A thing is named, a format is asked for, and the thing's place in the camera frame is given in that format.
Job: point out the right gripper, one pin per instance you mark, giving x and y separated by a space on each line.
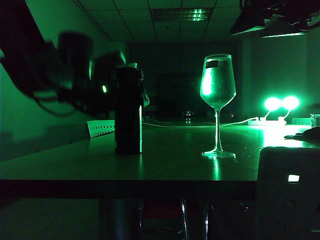
287 11

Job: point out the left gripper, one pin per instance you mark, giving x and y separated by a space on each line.
102 82

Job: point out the clear stemmed wine glass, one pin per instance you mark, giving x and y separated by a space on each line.
217 87

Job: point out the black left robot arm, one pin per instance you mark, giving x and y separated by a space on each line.
22 50

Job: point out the small distant clear bottle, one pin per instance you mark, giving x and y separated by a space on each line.
188 117

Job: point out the white slotted chair back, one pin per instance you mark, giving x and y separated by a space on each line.
300 121
101 128

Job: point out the bright round desk lamp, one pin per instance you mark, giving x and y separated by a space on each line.
291 102
272 103

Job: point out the ceiling light panel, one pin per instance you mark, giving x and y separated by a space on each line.
185 14

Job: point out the white power strip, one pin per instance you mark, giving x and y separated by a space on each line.
267 122

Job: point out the ribbed clear glass tumbler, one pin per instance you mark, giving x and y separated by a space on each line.
315 120

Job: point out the dark crumpled cloth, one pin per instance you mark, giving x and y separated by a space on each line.
306 134

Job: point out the dark table leg column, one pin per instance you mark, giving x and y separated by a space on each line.
120 220

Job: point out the chrome chair leg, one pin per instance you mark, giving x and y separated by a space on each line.
184 220
206 220

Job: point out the dark rounded panel with cutout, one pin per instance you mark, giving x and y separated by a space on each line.
287 200

